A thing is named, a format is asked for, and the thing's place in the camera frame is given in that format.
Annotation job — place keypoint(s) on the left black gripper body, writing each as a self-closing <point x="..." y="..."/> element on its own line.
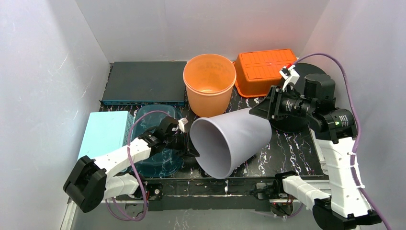
<point x="173" y="136"/>

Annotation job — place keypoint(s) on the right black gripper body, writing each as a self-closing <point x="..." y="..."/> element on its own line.
<point x="272" y="103"/>

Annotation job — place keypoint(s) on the black plastic bucket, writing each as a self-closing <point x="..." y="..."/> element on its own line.
<point x="296" y="124"/>

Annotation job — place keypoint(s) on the dark teal transparent container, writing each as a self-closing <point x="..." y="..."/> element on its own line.
<point x="165" y="163"/>

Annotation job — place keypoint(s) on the grey lavender plastic bucket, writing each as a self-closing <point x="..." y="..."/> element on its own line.
<point x="226" y="141"/>

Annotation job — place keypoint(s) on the orange plastic tray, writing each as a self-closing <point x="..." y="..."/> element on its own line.
<point x="257" y="71"/>

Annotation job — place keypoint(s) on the tan bucket with black liner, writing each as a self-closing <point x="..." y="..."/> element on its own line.
<point x="209" y="81"/>

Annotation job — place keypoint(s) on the light blue perforated basket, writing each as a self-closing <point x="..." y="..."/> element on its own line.
<point x="105" y="132"/>

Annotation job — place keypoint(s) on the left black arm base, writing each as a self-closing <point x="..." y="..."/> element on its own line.
<point x="149" y="192"/>

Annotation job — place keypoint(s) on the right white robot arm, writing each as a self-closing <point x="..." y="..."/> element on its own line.
<point x="345" y="207"/>

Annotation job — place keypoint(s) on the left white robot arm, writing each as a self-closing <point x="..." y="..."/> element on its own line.
<point x="114" y="174"/>

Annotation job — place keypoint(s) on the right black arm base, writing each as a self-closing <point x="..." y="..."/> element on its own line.
<point x="281" y="202"/>

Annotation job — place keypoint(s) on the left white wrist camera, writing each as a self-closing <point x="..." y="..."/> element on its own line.
<point x="182" y="123"/>

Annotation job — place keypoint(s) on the dark blue network switch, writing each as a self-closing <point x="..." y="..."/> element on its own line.
<point x="145" y="82"/>

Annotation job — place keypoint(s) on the aluminium frame rail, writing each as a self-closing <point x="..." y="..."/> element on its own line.
<point x="213" y="184"/>

